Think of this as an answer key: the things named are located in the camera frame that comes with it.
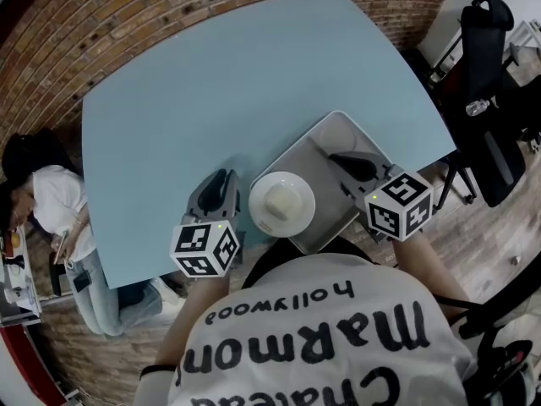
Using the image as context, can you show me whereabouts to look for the pale yellow food piece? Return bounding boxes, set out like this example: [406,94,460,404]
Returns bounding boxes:
[264,184,303,222]

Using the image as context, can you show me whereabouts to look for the light blue table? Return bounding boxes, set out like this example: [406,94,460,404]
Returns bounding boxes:
[81,0,458,290]

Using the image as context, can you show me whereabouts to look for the person's black trousers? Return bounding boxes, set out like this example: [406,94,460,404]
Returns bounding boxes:
[241,238,375,289]

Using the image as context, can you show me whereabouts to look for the white background desk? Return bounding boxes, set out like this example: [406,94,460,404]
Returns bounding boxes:
[505,18,541,69]

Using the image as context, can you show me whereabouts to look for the black headrest office chair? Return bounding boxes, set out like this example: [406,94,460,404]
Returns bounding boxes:
[430,0,529,210]

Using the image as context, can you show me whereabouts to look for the white side desk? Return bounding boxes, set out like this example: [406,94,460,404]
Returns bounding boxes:
[0,226,44,327]

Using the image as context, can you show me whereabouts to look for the white grey tray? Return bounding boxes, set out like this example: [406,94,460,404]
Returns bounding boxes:
[249,109,398,256]

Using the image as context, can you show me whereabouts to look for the person's white printed shirt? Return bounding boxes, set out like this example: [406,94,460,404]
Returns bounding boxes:
[134,251,475,406]

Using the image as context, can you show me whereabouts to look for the person's left forearm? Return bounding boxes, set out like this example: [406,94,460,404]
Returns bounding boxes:
[154,268,232,368]

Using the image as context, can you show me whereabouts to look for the white round plate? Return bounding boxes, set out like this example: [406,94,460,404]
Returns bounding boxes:
[248,170,317,239]

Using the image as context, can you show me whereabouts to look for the clear plastic bottle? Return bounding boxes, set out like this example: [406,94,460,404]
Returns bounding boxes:
[465,98,492,118]

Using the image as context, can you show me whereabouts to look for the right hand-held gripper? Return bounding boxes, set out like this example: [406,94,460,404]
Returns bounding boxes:
[327,151,435,243]

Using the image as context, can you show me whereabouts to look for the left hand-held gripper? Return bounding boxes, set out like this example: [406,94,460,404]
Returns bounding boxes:
[169,168,245,278]

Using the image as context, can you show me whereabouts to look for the person's right forearm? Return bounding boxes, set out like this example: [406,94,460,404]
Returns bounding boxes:
[391,234,470,313]

